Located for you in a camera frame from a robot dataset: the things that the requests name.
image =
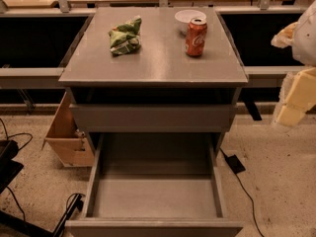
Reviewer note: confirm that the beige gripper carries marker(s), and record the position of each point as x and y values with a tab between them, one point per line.
306	41

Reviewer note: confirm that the grey drawer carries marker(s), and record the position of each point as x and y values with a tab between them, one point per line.
153	118
154	185

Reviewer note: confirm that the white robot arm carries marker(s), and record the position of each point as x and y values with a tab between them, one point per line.
309	16

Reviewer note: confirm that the grey drawer cabinet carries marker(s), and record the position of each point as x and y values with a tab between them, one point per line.
160	73

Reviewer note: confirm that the grey top drawer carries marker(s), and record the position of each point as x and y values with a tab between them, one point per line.
153	118

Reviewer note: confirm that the black power adapter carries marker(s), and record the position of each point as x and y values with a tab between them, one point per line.
235	164

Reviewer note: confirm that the red soda can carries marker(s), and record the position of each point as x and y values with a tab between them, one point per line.
195	38

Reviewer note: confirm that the white bowl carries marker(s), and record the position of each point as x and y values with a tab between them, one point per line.
183	18

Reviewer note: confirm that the green chip bag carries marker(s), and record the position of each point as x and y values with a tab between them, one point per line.
125	38

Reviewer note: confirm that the cardboard box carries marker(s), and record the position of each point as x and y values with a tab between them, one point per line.
66	140

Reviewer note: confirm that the black floor stand bar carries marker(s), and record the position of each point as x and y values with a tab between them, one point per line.
48	221

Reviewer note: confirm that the black equipment at left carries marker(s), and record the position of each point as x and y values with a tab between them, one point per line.
9	168

